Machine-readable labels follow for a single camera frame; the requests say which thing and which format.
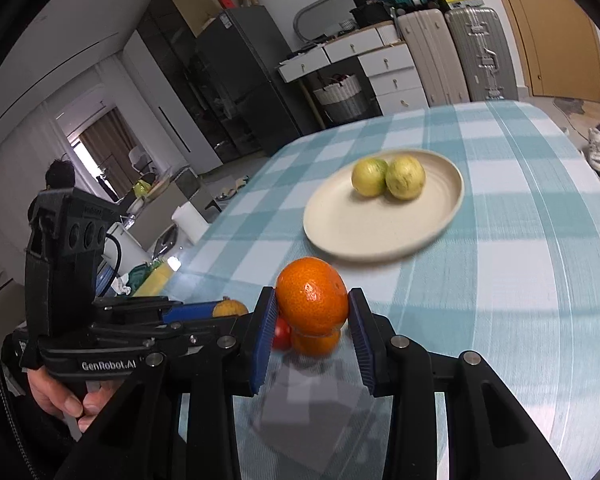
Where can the oval grey-framed mirror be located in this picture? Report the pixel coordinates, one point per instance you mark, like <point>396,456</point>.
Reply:
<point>312,12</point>

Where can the black fridge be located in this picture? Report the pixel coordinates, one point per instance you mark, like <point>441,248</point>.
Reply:
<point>240,75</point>

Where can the person's left hand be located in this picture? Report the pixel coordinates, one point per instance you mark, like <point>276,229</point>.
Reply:
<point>55,395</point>

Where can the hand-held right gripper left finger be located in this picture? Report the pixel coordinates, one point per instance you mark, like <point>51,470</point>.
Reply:
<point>262,342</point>

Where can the cream round plate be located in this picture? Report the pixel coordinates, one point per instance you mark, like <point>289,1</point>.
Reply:
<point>370,230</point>

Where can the small orange mandarin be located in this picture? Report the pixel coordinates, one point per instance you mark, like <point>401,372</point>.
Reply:
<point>315,344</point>

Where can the teal checked tablecloth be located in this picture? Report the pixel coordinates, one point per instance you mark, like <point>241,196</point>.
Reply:
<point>505,260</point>

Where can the silver suitcase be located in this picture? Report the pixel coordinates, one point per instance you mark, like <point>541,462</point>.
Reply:
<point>480,55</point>

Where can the wooden door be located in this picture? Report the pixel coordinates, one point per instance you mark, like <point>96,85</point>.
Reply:
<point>555,35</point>

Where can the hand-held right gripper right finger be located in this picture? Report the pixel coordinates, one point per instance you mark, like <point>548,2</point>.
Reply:
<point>362,345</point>

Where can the brown curtain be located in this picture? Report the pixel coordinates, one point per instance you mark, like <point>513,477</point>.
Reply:
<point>107,150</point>

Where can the dark glass cabinet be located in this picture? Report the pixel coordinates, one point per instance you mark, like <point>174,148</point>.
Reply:
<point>175,60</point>

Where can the white sneaker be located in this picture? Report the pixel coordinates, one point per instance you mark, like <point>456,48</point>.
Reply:
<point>596,150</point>

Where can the black bag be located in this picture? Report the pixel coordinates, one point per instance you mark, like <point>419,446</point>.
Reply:
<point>370,7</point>

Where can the red tomato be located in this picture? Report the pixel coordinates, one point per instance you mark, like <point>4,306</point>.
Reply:
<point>281,335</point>

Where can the large orange mandarin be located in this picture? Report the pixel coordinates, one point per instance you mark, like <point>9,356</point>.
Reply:
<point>310,295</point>

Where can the beige suitcase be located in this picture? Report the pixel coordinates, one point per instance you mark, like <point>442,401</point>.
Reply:
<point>430,60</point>

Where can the white paper roll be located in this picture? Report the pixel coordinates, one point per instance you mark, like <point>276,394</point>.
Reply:
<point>190,222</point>

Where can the white desk with drawers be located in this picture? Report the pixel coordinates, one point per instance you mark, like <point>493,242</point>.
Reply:
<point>390,75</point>

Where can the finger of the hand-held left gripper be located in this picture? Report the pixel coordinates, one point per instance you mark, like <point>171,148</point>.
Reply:
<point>200,331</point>
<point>187,313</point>

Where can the tan cardboard box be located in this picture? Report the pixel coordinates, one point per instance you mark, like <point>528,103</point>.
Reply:
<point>192,5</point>

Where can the small yellow-orange fruit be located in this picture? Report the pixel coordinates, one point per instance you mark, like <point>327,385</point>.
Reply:
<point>230,308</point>

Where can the pair of slippers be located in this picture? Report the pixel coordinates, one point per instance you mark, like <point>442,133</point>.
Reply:
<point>232,189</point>

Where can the wicker basket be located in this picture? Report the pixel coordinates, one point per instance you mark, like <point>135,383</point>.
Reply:
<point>340,100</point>

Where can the yellow-green guava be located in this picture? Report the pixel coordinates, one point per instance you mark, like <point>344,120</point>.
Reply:
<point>369,177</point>
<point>406,177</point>

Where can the yellow bottle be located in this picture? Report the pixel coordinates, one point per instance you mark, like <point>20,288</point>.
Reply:
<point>155,277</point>

